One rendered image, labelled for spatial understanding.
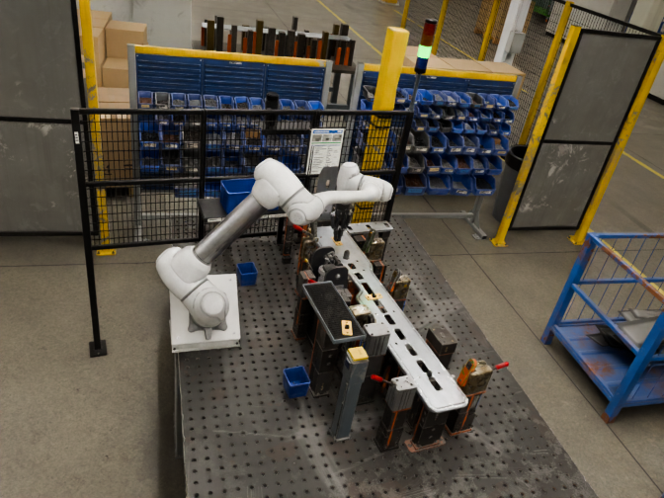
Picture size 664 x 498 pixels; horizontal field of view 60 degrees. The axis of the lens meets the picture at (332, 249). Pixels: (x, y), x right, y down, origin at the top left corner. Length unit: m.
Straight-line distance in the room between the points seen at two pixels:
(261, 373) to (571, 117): 3.67
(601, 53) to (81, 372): 4.47
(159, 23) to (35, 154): 4.88
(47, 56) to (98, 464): 2.47
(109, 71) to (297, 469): 5.00
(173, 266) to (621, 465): 2.83
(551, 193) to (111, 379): 4.07
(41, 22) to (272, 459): 2.95
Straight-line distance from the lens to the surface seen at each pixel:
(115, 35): 6.84
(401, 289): 2.85
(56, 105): 4.27
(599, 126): 5.62
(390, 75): 3.47
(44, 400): 3.64
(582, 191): 5.90
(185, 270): 2.53
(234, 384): 2.64
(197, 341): 2.75
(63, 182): 4.51
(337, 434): 2.46
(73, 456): 3.36
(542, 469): 2.71
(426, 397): 2.32
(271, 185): 2.36
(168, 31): 9.01
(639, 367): 3.90
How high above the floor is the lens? 2.61
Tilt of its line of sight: 32 degrees down
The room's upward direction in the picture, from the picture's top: 10 degrees clockwise
